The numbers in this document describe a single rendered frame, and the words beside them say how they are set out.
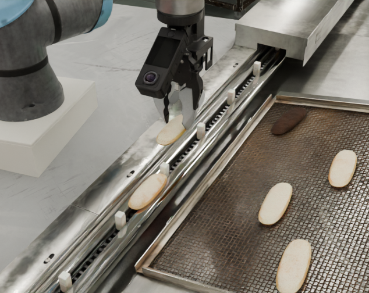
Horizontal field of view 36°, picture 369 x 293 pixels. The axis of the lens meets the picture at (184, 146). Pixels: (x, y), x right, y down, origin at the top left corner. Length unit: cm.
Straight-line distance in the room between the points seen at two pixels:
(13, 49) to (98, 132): 25
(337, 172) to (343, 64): 58
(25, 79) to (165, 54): 32
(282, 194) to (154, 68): 27
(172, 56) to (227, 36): 68
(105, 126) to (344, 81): 56
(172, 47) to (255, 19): 55
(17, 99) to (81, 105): 15
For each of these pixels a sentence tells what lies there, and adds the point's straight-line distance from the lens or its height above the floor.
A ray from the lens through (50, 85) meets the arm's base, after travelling 111.
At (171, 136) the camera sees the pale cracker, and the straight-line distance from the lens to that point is 95.
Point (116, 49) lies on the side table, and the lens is 147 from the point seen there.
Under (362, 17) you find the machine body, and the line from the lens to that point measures 172.
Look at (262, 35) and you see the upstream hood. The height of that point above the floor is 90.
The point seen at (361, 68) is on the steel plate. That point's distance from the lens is 143.
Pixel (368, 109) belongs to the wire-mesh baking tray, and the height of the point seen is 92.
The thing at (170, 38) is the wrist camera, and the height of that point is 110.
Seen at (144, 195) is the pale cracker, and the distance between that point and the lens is 94.
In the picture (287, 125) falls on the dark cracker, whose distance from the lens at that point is 103.
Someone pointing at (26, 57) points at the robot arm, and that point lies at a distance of 107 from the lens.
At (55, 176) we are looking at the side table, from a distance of 107.
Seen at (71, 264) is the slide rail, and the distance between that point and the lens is 86.
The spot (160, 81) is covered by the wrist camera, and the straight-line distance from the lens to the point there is 84.
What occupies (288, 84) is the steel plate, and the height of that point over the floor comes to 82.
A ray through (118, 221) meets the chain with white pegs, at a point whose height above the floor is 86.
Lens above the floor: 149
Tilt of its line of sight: 37 degrees down
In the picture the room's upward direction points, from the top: 1 degrees counter-clockwise
